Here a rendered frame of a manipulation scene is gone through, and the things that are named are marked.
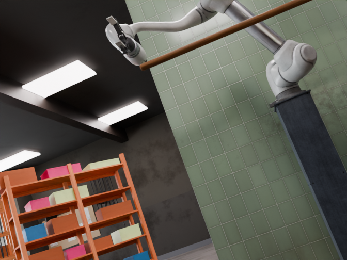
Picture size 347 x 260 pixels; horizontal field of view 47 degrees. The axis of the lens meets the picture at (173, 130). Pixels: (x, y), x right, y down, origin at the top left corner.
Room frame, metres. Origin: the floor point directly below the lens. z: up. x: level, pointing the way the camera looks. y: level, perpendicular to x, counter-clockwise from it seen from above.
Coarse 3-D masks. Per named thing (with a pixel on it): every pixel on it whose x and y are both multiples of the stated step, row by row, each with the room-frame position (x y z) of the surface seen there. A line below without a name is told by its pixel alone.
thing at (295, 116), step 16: (304, 96) 2.26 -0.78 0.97; (288, 112) 2.28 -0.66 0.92; (304, 112) 2.27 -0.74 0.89; (288, 128) 2.29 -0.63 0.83; (304, 128) 2.27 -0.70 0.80; (320, 128) 2.26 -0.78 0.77; (304, 144) 2.28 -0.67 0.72; (320, 144) 2.26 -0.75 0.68; (304, 160) 2.29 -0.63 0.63; (320, 160) 2.27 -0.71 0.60; (336, 160) 2.26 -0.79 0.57; (320, 176) 2.28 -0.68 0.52; (336, 176) 2.26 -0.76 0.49; (320, 192) 2.28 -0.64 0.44; (336, 192) 2.27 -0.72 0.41; (320, 208) 2.35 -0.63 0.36; (336, 208) 2.28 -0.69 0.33; (336, 224) 2.28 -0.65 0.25; (336, 240) 2.29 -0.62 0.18
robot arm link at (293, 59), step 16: (208, 0) 2.05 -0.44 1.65; (224, 0) 2.02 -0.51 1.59; (240, 16) 2.07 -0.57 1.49; (256, 32) 2.10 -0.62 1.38; (272, 32) 2.10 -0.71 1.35; (272, 48) 2.13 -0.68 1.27; (288, 48) 2.09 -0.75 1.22; (304, 48) 2.06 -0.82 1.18; (288, 64) 2.13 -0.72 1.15; (304, 64) 2.08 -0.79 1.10; (288, 80) 2.25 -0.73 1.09
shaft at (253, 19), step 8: (296, 0) 1.47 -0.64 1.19; (304, 0) 1.47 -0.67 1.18; (280, 8) 1.48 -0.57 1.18; (288, 8) 1.49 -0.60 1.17; (256, 16) 1.49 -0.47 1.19; (264, 16) 1.49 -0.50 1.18; (272, 16) 1.50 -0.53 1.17; (240, 24) 1.50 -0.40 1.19; (248, 24) 1.50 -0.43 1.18; (216, 32) 1.51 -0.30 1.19; (224, 32) 1.51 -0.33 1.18; (232, 32) 1.52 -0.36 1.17; (200, 40) 1.52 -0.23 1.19; (208, 40) 1.52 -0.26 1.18; (184, 48) 1.53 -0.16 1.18; (192, 48) 1.53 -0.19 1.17; (160, 56) 1.54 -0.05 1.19; (168, 56) 1.53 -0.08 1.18; (176, 56) 1.54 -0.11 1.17; (144, 64) 1.54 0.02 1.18; (152, 64) 1.55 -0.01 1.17
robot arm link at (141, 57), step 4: (140, 48) 2.00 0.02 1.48; (140, 52) 2.00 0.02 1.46; (144, 52) 2.04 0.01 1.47; (136, 56) 1.99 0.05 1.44; (140, 56) 2.01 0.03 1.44; (144, 56) 2.05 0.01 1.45; (132, 60) 2.02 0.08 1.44; (136, 60) 2.03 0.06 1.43; (140, 60) 2.05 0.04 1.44; (144, 60) 2.08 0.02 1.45; (136, 64) 2.09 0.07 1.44
